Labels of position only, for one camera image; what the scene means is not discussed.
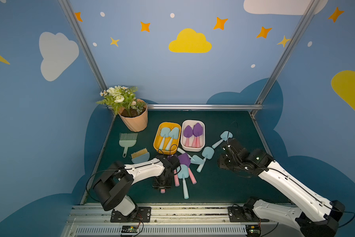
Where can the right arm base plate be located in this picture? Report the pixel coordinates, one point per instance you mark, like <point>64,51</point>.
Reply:
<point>241,214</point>

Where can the green toy rake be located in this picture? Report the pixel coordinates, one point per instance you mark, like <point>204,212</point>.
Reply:
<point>126,141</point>

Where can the blue toy brush scoop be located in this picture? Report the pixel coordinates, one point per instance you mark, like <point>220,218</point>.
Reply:
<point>140,156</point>

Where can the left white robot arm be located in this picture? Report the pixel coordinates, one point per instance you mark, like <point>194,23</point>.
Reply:
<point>113,185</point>

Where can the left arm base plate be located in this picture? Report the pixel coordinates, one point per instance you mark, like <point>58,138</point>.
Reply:
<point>142,213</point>

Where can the potted artificial flower plant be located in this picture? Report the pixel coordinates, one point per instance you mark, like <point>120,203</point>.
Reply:
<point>125,104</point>

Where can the yellow plastic storage box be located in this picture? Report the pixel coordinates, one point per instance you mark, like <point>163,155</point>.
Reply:
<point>158,139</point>

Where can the blue pointed shovel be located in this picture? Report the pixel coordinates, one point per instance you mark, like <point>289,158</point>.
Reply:
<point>173,134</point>

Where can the right circuit board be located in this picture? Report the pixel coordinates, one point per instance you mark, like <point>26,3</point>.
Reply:
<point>253,231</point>

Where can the white plastic storage box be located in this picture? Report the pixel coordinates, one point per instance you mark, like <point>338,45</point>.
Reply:
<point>193,135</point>

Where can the purple pointed shovel pink handle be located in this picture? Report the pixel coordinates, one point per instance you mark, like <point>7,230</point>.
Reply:
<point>188,133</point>

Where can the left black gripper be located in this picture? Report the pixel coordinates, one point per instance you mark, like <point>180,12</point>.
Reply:
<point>162,183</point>

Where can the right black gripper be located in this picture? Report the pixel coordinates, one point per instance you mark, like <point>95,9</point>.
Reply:
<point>225,160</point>

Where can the left circuit board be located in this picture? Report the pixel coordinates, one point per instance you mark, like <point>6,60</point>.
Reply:
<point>129,230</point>

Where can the blue round shovel centre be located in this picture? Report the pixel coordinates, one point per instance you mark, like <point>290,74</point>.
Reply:
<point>183,173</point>

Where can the circuit board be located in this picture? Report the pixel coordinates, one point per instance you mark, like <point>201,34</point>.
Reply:
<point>253,231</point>
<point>129,230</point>

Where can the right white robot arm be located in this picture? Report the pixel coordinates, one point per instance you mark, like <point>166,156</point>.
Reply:
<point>312,214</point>

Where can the blue shovel under purple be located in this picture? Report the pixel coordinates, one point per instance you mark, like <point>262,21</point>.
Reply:
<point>194,160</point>

